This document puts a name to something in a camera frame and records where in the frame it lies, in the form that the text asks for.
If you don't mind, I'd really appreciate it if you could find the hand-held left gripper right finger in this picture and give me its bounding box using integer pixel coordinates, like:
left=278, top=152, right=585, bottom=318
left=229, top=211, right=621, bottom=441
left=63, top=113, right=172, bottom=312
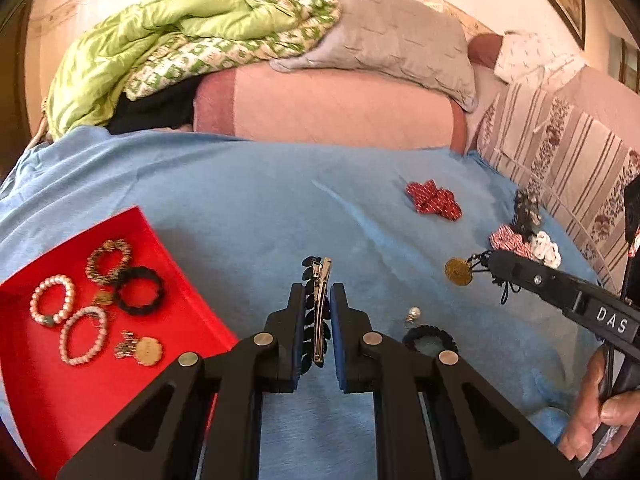
left=329, top=282, right=582, bottom=480

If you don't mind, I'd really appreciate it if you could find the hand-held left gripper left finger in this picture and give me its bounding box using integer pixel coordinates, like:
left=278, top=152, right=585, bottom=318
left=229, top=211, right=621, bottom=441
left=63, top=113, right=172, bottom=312
left=56, top=282, right=307, bottom=480

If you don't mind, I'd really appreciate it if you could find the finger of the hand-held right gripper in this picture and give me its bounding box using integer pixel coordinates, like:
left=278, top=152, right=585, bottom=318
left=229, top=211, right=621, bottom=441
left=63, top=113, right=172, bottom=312
left=486, top=250, right=581, bottom=311

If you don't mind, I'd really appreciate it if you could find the black hair clip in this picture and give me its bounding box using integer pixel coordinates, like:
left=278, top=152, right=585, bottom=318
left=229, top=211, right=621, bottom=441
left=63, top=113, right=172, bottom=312
left=301, top=256, right=333, bottom=368

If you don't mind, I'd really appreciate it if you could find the gold disc pendant black cord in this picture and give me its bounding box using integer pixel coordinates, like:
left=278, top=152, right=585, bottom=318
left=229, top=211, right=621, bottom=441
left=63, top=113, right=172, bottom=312
left=444, top=252, right=516, bottom=306

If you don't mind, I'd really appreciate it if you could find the black braided bracelet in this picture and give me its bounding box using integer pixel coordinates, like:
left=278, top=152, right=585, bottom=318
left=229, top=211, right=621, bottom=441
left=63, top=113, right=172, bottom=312
left=114, top=266, right=166, bottom=317

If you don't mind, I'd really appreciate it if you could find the gold disc pendant with charms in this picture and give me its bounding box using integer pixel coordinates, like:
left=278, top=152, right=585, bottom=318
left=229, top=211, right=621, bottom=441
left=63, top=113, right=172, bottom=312
left=114, top=331, right=165, bottom=367

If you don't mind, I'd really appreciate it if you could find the small-bead pearl bracelet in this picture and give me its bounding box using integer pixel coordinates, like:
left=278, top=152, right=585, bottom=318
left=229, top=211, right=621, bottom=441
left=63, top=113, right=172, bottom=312
left=59, top=306, right=109, bottom=367

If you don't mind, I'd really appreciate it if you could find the leopard print bracelet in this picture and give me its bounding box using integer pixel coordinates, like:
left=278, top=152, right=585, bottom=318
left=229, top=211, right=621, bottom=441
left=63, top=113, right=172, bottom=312
left=85, top=239, right=134, bottom=283

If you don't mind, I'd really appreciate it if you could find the pearl bracelet with green bead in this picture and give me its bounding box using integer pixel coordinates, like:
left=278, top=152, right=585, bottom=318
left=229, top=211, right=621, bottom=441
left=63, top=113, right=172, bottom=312
left=29, top=275, right=76, bottom=328

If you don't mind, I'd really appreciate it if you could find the red box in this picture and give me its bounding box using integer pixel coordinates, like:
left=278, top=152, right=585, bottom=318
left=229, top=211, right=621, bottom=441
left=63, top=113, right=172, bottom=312
left=0, top=206, right=240, bottom=480

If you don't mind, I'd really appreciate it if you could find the person's right hand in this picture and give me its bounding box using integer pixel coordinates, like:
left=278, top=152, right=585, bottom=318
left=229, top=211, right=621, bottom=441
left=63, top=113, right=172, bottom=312
left=557, top=347, right=640, bottom=461

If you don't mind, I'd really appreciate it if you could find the white scrunchie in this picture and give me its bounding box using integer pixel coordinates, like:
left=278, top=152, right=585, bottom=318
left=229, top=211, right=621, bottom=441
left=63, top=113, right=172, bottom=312
left=530, top=231, right=562, bottom=268

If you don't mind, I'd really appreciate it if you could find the red checked scrunchie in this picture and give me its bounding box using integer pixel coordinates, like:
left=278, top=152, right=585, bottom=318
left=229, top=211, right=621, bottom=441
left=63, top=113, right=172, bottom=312
left=489, top=225, right=533, bottom=261

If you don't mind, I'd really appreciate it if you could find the black grey scrunchie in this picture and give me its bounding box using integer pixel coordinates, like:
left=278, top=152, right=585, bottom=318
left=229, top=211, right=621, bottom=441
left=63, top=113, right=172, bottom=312
left=512, top=190, right=543, bottom=243

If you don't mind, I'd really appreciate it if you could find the red dotted scrunchie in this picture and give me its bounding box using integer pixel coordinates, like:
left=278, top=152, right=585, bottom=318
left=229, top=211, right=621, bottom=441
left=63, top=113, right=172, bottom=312
left=405, top=180, right=462, bottom=221

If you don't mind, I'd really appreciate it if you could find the striped floral cushion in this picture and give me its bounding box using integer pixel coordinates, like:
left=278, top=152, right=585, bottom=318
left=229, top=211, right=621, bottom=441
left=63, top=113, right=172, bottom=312
left=475, top=82, right=640, bottom=291

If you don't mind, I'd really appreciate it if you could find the blue blanket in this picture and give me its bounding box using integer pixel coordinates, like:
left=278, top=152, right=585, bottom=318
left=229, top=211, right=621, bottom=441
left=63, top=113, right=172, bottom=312
left=0, top=125, right=608, bottom=480

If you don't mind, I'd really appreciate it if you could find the white printed cloth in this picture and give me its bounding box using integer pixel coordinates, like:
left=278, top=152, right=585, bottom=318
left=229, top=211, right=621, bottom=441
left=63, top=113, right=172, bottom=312
left=494, top=30, right=586, bottom=91

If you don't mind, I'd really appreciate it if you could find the pink sofa cushion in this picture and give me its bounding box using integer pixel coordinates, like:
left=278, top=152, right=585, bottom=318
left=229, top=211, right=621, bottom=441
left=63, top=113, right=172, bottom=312
left=192, top=65, right=468, bottom=153

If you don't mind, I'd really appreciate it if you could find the black cloth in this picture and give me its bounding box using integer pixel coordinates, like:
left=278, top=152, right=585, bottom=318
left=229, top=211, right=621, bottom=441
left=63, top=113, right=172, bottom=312
left=106, top=76, right=201, bottom=136

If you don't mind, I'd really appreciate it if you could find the grey pillow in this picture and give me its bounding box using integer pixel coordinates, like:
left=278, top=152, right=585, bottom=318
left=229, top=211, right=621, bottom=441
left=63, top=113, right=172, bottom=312
left=270, top=0, right=478, bottom=113

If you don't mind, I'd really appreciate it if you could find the green quilt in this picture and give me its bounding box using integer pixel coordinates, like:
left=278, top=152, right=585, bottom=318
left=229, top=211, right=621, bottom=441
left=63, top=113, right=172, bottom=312
left=47, top=0, right=342, bottom=138

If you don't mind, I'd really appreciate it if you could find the black hair tie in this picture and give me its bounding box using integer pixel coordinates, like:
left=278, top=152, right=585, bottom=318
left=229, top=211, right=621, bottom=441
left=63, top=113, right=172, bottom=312
left=402, top=325, right=458, bottom=356

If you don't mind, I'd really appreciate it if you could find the beige braided rope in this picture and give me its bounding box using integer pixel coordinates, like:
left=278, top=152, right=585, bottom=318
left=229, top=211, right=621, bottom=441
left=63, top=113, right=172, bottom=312
left=27, top=97, right=53, bottom=148

